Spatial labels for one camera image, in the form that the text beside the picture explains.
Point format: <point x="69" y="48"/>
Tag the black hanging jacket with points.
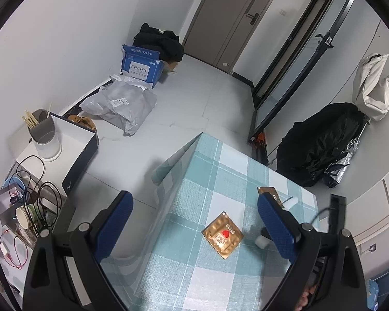
<point x="311" y="146"/>

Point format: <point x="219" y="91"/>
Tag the blue facial tissue carton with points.
<point x="142" y="64"/>

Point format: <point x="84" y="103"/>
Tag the white hanging bag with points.
<point x="370" y="90"/>

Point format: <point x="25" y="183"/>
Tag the brown square sachet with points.
<point x="272" y="191"/>

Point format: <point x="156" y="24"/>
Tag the black clothes pile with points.
<point x="166" y="42"/>

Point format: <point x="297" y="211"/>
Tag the small white foam piece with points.
<point x="262" y="242"/>

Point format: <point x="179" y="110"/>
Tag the teal checkered tablecloth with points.
<point x="201" y="252"/>

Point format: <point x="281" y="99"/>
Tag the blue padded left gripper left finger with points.
<point x="92" y="242"/>

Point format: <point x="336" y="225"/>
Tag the gold red heart sachet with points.
<point x="223" y="235"/>

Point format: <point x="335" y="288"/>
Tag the grey brown door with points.
<point x="221" y="29"/>

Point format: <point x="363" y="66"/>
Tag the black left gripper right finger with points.
<point x="297" y="243"/>

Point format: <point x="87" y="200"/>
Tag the white open box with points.
<point x="78" y="146"/>

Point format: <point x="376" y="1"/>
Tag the grey plastic mailer bag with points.
<point x="125" y="103"/>

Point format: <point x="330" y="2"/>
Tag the silver foil bag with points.
<point x="334" y="173"/>

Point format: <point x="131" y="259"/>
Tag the white paper cup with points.
<point x="28" y="215"/>

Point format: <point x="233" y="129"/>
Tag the grey cup with chopsticks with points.
<point x="43" y="133"/>

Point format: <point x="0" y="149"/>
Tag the white foam tube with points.
<point x="289" y="203"/>

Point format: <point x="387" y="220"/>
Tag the glass sliding door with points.
<point x="307" y="42"/>

